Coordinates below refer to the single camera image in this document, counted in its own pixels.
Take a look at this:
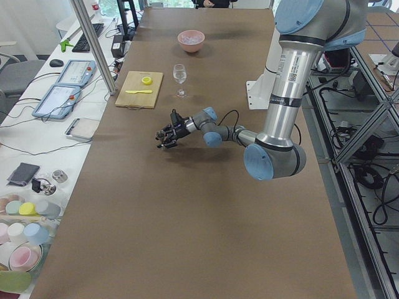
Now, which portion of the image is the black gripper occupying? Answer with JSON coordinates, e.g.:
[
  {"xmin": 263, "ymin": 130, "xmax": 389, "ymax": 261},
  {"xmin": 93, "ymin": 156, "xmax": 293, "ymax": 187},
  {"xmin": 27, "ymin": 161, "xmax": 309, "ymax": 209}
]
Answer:
[{"xmin": 155, "ymin": 123, "xmax": 190, "ymax": 150}]

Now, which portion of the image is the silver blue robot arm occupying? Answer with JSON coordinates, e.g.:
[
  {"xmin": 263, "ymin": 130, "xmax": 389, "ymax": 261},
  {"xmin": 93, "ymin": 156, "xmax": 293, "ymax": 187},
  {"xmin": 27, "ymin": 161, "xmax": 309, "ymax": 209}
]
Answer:
[{"xmin": 155, "ymin": 1, "xmax": 368, "ymax": 181}]

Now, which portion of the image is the clear wine glass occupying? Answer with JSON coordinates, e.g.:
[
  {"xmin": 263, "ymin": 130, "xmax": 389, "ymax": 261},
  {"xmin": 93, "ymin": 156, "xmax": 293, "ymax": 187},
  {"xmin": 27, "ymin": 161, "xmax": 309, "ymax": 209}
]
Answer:
[{"xmin": 173, "ymin": 64, "xmax": 187, "ymax": 98}]

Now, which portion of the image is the pink bowl of ice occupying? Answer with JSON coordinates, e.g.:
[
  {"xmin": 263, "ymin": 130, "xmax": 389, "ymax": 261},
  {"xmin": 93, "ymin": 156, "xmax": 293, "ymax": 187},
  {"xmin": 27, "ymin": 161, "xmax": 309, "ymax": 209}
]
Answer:
[{"xmin": 177, "ymin": 30, "xmax": 205, "ymax": 53}]

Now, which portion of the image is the bamboo cutting board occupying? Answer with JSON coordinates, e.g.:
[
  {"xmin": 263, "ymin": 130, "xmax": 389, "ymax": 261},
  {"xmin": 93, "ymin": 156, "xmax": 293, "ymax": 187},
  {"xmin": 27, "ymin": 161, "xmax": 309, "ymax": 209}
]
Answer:
[{"xmin": 115, "ymin": 71, "xmax": 163, "ymax": 109}]

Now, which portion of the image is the yellow plastic knife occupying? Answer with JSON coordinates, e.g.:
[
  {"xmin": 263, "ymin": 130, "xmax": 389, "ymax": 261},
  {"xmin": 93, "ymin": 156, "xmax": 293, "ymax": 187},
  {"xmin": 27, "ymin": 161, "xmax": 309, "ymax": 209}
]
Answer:
[{"xmin": 125, "ymin": 90, "xmax": 153, "ymax": 94}]

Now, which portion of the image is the yellow lemon slice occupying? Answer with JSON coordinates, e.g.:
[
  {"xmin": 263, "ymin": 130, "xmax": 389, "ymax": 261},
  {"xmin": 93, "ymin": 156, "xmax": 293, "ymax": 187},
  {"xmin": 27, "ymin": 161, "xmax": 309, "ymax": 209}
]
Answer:
[{"xmin": 142, "ymin": 76, "xmax": 153, "ymax": 85}]

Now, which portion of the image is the silver metal tray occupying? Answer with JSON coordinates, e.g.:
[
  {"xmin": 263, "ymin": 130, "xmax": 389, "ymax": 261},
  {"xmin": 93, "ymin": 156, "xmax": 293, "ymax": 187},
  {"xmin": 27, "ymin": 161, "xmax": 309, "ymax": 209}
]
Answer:
[{"xmin": 64, "ymin": 118, "xmax": 100, "ymax": 142}]

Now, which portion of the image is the upper teach pendant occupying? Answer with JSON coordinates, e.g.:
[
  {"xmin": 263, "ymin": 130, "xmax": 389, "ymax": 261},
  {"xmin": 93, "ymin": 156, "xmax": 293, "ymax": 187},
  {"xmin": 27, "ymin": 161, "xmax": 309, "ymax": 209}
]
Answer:
[{"xmin": 56, "ymin": 60, "xmax": 96, "ymax": 87}]

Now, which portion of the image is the teach pendant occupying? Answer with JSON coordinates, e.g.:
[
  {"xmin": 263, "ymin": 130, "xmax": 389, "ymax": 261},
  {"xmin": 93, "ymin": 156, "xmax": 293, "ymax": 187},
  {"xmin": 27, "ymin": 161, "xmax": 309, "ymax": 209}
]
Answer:
[
  {"xmin": 32, "ymin": 84, "xmax": 81, "ymax": 121},
  {"xmin": 56, "ymin": 60, "xmax": 96, "ymax": 87}
]

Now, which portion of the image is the small steel round tin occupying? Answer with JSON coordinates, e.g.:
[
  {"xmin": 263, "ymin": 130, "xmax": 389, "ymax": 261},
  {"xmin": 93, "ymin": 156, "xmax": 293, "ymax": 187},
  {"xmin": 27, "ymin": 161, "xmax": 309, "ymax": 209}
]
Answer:
[{"xmin": 52, "ymin": 169, "xmax": 69, "ymax": 184}]

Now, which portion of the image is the lower teach pendant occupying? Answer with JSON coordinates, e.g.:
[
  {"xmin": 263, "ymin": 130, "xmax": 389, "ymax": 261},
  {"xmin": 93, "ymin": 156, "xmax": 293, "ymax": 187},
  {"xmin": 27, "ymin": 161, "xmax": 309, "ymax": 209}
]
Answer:
[{"xmin": 32, "ymin": 84, "xmax": 81, "ymax": 121}]

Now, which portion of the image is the black keyboard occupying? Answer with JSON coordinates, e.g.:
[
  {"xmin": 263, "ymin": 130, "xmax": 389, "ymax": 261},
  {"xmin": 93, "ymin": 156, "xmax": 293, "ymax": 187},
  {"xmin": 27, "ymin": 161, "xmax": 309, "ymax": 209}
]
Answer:
[{"xmin": 72, "ymin": 22, "xmax": 105, "ymax": 53}]

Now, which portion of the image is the black computer mouse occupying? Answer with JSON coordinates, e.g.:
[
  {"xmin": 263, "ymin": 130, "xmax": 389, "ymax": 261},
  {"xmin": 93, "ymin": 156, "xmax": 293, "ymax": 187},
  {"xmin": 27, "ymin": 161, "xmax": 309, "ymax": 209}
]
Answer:
[{"xmin": 49, "ymin": 59, "xmax": 64, "ymax": 68}]

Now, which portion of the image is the person in black clothes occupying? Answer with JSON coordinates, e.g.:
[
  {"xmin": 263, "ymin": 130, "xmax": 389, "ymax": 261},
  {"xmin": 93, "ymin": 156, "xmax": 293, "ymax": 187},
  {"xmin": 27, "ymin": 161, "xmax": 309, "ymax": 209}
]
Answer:
[{"xmin": 191, "ymin": 0, "xmax": 237, "ymax": 9}]

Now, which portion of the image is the grey folded cloth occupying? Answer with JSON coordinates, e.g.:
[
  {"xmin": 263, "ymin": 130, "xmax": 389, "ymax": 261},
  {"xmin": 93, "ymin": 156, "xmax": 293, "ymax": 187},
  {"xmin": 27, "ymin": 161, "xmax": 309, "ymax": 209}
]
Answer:
[{"xmin": 7, "ymin": 163, "xmax": 40, "ymax": 186}]

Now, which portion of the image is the light blue cup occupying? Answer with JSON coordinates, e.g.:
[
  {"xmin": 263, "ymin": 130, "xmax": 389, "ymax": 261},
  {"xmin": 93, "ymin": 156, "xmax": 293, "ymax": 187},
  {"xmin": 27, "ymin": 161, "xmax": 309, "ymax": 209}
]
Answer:
[{"xmin": 23, "ymin": 223, "xmax": 50, "ymax": 245}]

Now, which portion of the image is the pink bowl on side table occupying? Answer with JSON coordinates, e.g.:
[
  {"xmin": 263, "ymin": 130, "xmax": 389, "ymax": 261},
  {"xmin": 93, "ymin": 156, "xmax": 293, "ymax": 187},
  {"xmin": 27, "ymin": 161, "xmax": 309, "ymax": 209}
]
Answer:
[{"xmin": 9, "ymin": 244, "xmax": 42, "ymax": 272}]

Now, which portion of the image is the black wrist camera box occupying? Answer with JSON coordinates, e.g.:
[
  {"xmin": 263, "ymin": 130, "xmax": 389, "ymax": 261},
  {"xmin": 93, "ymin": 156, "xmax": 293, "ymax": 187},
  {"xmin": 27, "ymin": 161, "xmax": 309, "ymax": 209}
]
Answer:
[{"xmin": 170, "ymin": 109, "xmax": 185, "ymax": 128}]

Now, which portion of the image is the white pedestal column base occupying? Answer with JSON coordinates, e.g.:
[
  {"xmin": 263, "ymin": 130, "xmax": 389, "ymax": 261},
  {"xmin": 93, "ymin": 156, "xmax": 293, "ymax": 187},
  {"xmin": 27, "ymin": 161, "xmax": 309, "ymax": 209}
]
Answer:
[{"xmin": 246, "ymin": 29, "xmax": 282, "ymax": 110}]

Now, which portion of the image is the aluminium frame post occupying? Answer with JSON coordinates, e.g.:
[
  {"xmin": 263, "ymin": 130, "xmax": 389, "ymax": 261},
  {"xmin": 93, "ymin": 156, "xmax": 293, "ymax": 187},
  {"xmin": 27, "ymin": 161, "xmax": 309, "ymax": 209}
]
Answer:
[{"xmin": 70, "ymin": 0, "xmax": 116, "ymax": 95}]

